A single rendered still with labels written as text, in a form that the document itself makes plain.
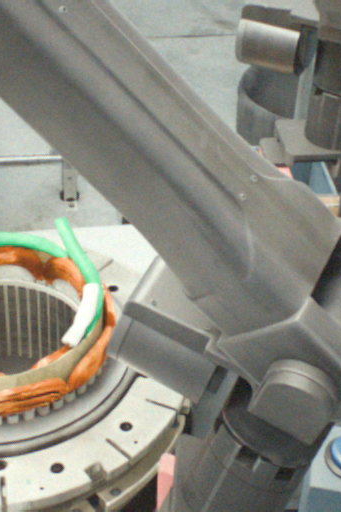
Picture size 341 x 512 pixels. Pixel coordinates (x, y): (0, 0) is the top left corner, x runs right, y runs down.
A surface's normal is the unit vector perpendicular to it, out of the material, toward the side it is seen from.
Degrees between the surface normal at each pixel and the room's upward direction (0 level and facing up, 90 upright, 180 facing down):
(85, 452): 0
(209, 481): 68
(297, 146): 1
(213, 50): 0
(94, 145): 103
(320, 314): 46
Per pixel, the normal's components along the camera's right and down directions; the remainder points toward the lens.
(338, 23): -0.45, 0.62
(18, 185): 0.04, -0.80
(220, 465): -0.72, 0.01
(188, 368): -0.30, 0.35
